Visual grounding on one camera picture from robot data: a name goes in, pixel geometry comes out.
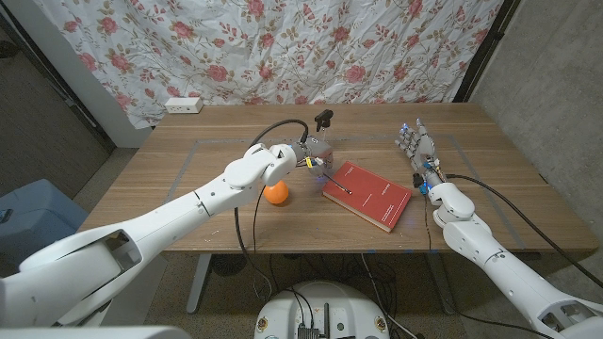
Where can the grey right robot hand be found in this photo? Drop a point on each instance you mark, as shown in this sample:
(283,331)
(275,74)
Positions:
(421,146)

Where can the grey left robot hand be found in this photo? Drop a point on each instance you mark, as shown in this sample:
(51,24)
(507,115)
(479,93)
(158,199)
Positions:
(318,153)

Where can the black mechanical pencil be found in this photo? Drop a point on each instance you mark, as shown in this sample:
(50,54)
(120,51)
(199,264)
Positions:
(339,184)

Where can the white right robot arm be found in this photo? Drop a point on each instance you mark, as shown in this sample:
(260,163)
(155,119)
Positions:
(494,263)

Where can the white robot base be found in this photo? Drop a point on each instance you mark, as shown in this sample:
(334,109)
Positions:
(320,306)

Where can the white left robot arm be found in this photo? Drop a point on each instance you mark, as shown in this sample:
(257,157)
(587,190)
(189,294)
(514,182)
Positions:
(165,221)

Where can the red notebook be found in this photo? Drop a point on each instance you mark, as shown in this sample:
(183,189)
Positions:
(372,198)

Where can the clear spray bottle black nozzle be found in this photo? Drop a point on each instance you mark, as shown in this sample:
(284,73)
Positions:
(323,120)

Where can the orange fruit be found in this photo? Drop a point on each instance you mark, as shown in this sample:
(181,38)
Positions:
(277,194)

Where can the floral backdrop cloth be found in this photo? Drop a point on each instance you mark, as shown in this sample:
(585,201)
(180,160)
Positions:
(282,47)

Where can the black backdrop stand pole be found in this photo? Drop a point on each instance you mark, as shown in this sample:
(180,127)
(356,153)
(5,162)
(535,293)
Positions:
(487,47)

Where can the grey table leg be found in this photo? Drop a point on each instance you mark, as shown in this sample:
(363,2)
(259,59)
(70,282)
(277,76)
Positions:
(443,287)
(200,282)

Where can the white power strip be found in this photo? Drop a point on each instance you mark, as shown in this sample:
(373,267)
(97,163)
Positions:
(181,105)

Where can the black round disc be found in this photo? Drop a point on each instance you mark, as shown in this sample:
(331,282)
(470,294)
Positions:
(226,266)

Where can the white robot torso shell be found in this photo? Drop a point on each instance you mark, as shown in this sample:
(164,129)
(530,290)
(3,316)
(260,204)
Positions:
(94,333)

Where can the blue plastic bin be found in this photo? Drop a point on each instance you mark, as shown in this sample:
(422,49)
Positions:
(33,212)

